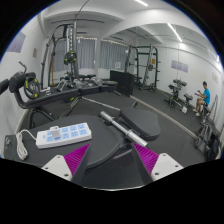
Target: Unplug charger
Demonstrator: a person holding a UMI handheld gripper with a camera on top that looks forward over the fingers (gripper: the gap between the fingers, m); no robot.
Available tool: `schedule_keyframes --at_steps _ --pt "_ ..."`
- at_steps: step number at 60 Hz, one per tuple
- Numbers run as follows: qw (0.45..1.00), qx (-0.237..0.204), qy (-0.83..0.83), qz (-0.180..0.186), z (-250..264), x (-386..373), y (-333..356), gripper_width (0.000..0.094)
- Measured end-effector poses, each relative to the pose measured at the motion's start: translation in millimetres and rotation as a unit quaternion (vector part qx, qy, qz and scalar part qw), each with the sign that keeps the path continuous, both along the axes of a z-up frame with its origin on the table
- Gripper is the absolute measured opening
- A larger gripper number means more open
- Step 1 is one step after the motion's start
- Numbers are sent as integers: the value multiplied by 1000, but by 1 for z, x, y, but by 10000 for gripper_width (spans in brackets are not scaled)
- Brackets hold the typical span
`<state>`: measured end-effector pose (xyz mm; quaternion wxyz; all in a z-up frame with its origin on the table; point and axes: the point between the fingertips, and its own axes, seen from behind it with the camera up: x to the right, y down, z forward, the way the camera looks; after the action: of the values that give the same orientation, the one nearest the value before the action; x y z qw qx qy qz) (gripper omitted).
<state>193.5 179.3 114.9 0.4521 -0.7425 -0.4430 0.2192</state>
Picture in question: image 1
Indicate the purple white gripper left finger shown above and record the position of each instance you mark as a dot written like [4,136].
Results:
[70,167]

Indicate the black padded weight bench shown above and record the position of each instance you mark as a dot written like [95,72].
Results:
[112,160]

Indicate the black green squat rack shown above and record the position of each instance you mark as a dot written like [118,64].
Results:
[151,65]

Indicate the person in blue shirt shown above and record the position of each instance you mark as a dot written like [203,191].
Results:
[203,99]

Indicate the black yellow hanging weight plate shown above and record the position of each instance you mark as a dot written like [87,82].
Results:
[70,57]

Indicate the black exercise machine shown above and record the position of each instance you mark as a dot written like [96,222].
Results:
[173,99]

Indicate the black cable machine rack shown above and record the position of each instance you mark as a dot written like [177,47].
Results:
[67,32]

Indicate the black flat bench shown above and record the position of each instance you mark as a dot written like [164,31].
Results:
[53,94]

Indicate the white blue power strip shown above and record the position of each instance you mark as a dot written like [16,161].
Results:
[69,135]

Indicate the silver barbell bar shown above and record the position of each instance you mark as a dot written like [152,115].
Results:
[129,133]

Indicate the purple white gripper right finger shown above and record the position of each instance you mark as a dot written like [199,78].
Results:
[153,166]

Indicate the white charger plug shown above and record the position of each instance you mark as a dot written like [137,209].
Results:
[55,131]

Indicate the black plyo box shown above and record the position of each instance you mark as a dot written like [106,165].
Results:
[125,82]

